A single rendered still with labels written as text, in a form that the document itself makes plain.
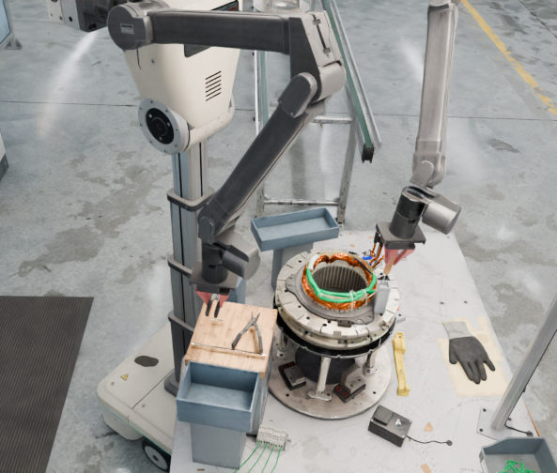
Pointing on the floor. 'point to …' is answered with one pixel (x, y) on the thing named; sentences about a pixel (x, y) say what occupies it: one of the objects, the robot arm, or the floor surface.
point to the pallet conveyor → (362, 135)
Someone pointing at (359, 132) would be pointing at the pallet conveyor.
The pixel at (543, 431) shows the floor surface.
